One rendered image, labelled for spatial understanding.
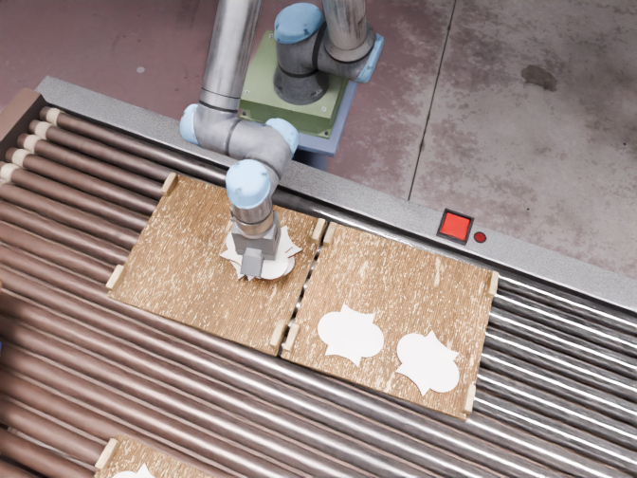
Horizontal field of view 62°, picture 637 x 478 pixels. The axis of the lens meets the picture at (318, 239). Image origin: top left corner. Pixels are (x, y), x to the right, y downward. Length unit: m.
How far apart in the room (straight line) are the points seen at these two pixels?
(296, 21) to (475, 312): 0.79
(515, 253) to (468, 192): 1.20
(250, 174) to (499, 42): 2.45
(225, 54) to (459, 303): 0.73
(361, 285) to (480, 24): 2.30
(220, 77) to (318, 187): 0.47
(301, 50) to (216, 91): 0.38
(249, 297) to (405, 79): 1.92
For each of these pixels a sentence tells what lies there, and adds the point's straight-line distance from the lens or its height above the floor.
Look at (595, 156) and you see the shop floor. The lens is 2.91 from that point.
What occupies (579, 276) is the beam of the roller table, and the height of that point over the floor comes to 0.91.
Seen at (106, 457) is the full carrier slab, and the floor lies 0.96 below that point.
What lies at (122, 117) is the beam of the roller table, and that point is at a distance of 1.59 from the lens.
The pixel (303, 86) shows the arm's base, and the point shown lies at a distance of 1.44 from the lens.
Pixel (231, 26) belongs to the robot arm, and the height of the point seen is 1.41.
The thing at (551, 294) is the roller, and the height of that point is 0.92.
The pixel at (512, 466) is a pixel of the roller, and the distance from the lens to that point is 1.23.
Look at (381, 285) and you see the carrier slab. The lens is 1.24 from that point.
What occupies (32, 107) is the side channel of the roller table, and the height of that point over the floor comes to 0.94.
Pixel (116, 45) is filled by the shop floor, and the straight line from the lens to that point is 3.19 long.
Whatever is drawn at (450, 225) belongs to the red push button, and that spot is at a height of 0.93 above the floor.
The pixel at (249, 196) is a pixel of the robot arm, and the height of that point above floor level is 1.29.
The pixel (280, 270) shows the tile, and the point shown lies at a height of 1.00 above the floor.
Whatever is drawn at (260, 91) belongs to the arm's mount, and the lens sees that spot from 1.52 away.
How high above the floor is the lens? 2.08
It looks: 63 degrees down
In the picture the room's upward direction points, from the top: 2 degrees clockwise
